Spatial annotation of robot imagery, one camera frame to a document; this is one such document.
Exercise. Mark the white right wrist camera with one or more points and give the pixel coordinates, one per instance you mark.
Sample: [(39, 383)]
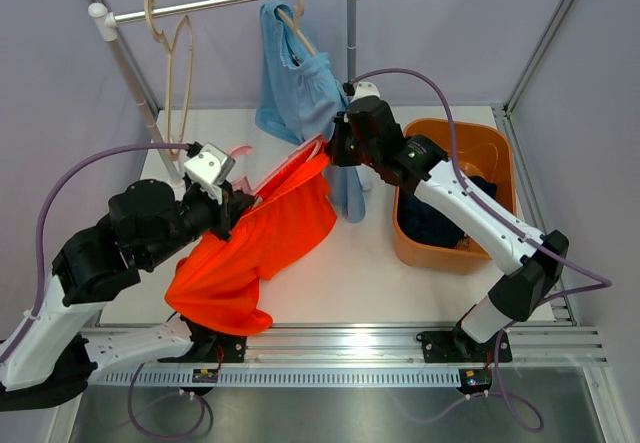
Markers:
[(360, 90)]

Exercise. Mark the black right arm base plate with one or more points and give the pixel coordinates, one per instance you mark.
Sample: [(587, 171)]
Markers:
[(439, 346)]

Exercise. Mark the orange shorts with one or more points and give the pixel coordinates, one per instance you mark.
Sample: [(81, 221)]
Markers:
[(218, 284)]

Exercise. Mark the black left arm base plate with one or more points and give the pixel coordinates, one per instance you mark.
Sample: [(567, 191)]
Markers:
[(225, 350)]

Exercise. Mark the slotted grey cable duct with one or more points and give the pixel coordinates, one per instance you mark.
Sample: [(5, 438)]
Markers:
[(234, 376)]

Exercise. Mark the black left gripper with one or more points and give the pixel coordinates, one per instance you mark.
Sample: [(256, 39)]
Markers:
[(226, 214)]

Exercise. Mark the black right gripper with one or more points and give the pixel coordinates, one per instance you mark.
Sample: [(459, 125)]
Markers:
[(340, 157)]

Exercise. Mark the tan wooden hanger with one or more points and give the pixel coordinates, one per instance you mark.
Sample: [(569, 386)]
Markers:
[(293, 22)]

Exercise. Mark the light blue shorts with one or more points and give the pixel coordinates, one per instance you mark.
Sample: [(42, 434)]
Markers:
[(299, 94)]

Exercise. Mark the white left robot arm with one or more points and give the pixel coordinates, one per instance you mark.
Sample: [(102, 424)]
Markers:
[(144, 227)]

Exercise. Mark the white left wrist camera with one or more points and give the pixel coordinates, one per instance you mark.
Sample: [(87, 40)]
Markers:
[(208, 166)]

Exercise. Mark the aluminium mounting rail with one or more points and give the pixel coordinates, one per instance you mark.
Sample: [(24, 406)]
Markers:
[(537, 345)]

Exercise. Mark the pink plastic hanger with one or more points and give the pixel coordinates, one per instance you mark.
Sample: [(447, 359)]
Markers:
[(280, 173)]

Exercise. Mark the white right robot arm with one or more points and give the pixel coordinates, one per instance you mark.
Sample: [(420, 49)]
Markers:
[(531, 262)]

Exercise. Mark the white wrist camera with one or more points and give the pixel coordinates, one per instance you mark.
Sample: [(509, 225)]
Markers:
[(208, 166), (360, 90)]

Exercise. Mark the white metal clothes rack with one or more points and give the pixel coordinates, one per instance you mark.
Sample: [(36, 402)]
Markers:
[(109, 25)]

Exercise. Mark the orange plastic basket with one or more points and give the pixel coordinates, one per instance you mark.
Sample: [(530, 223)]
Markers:
[(482, 152)]

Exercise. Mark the navy blue shorts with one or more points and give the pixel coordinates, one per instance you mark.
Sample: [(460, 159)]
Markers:
[(425, 225)]

